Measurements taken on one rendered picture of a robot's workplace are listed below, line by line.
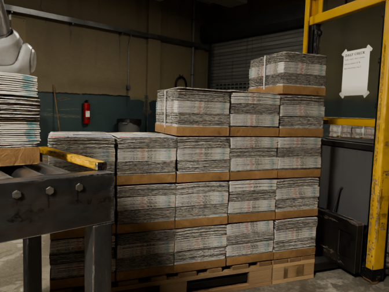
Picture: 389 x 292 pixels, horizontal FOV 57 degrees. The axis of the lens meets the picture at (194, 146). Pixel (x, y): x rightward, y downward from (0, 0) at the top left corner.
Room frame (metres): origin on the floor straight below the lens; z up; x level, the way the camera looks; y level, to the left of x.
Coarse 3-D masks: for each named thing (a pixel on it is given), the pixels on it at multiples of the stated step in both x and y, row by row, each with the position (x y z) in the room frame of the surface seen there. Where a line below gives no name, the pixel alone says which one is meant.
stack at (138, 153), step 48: (48, 144) 1.54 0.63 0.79; (96, 144) 1.61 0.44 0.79; (144, 144) 1.68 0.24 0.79; (192, 144) 1.77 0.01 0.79; (240, 144) 1.87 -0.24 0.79; (144, 192) 1.68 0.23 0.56; (192, 192) 1.76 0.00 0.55; (240, 192) 1.87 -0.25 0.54; (144, 240) 1.68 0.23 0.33; (192, 240) 1.77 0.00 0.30; (240, 240) 1.86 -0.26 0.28; (144, 288) 1.82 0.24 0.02; (240, 288) 1.87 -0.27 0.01
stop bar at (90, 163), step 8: (40, 152) 1.17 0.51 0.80; (48, 152) 1.12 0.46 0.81; (56, 152) 1.07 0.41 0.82; (64, 152) 1.05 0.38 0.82; (72, 160) 0.98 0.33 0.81; (80, 160) 0.94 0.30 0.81; (88, 160) 0.91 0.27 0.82; (96, 160) 0.90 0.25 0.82; (96, 168) 0.87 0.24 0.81; (104, 168) 0.89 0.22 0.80
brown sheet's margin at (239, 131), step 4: (232, 128) 1.84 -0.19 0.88; (236, 128) 1.85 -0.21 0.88; (240, 128) 1.86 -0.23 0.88; (244, 128) 1.86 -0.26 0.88; (248, 128) 1.87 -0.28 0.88; (252, 128) 1.88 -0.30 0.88; (256, 128) 1.89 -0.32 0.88; (260, 128) 1.90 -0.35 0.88; (264, 128) 1.91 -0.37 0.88; (268, 128) 1.91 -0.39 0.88; (272, 128) 1.92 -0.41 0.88; (276, 128) 1.93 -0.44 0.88; (232, 132) 1.84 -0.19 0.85; (236, 132) 1.85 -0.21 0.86; (240, 132) 1.86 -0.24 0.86; (244, 132) 1.87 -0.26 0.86; (248, 132) 1.87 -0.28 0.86; (252, 132) 1.88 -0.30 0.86; (256, 132) 1.89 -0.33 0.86; (260, 132) 1.90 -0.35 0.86; (264, 132) 1.91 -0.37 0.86; (268, 132) 1.92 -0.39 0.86; (272, 132) 1.92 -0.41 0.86; (276, 132) 1.93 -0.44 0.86
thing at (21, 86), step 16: (0, 80) 0.85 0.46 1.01; (16, 80) 0.87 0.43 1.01; (32, 80) 0.90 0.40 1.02; (0, 96) 0.85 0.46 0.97; (16, 96) 0.87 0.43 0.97; (32, 96) 0.90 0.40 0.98; (0, 112) 0.85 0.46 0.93; (16, 112) 0.87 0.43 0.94; (32, 112) 0.90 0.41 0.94; (0, 128) 0.85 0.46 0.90; (16, 128) 0.88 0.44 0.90; (32, 128) 0.90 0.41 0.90; (0, 144) 0.85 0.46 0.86; (16, 144) 0.88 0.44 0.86; (32, 144) 0.90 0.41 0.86
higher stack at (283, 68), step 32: (256, 64) 2.22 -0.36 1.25; (288, 64) 1.97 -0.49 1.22; (320, 64) 2.04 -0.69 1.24; (288, 96) 1.96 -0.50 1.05; (288, 128) 1.97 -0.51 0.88; (320, 128) 2.04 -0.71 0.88; (288, 160) 1.96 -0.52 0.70; (320, 160) 2.05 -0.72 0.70; (288, 192) 1.97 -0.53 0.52; (288, 224) 1.97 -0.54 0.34
